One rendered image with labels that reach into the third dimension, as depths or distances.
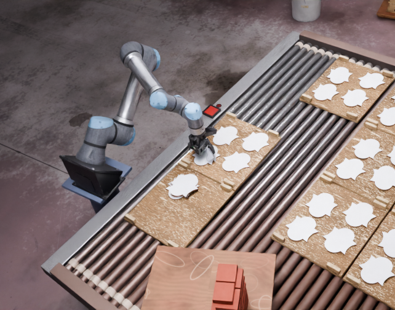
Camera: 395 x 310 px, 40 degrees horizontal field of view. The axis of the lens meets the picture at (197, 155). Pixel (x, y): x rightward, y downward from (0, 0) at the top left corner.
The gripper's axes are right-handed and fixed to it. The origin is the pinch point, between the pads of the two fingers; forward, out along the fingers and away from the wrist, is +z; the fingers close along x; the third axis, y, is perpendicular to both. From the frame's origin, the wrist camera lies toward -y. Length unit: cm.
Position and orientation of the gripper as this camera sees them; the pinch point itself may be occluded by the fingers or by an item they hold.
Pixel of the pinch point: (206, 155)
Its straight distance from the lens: 276.8
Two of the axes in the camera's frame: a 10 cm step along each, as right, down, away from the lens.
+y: -6.0, 6.5, -4.6
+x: 7.8, 3.7, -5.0
